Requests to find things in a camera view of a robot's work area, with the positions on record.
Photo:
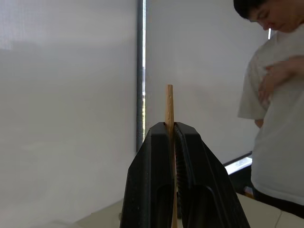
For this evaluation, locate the person's bare hand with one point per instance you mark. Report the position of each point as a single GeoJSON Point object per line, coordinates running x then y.
{"type": "Point", "coordinates": [273, 80]}

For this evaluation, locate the wooden chopstick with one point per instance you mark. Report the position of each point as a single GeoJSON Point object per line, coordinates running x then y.
{"type": "Point", "coordinates": [169, 104]}

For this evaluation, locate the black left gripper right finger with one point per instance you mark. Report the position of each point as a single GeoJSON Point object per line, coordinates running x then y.
{"type": "Point", "coordinates": [209, 190]}

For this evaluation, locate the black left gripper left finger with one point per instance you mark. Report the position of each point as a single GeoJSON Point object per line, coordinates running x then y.
{"type": "Point", "coordinates": [149, 175]}

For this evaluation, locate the grey window frame post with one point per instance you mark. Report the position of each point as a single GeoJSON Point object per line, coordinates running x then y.
{"type": "Point", "coordinates": [140, 71]}

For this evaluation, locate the white roller blind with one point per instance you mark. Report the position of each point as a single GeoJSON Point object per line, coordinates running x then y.
{"type": "Point", "coordinates": [199, 78]}
{"type": "Point", "coordinates": [66, 107]}

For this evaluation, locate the person in white t-shirt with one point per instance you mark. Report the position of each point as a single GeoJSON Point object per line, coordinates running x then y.
{"type": "Point", "coordinates": [280, 133]}

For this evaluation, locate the dark window sill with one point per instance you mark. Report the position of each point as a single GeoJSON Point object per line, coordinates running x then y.
{"type": "Point", "coordinates": [237, 166]}

